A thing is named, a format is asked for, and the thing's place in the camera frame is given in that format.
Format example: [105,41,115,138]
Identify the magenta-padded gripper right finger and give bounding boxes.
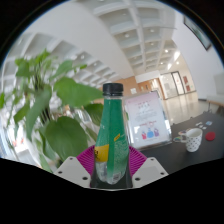
[126,145,170,189]

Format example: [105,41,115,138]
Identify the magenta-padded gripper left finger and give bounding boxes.
[53,144,98,189]

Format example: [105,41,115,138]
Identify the green plastic drink bottle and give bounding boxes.
[93,82,131,185]

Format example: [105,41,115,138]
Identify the green leafy potted plant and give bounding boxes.
[0,49,105,173]

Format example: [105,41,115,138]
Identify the clear acrylic sign stand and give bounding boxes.
[123,91,174,151]

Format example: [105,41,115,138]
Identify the white polka-dot mug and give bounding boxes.
[179,127,204,154]

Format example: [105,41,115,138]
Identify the flat round red coaster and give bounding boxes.
[204,131,217,142]

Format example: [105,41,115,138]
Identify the recessed ceiling lights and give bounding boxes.
[76,28,183,73]

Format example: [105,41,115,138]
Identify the white bench with wooden frame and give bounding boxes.
[206,71,224,115]

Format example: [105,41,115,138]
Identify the framed wall picture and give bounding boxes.
[182,15,213,51]

